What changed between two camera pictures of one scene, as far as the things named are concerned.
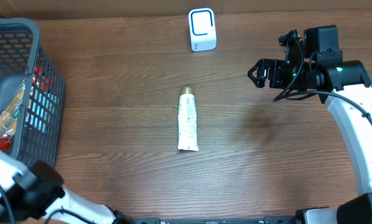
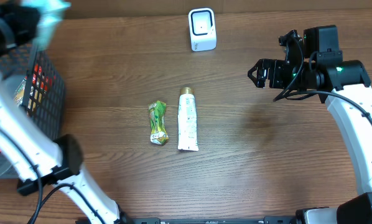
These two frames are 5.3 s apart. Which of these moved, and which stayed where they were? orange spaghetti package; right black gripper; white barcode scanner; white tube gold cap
Moved: orange spaghetti package
Stayed: white barcode scanner; right black gripper; white tube gold cap
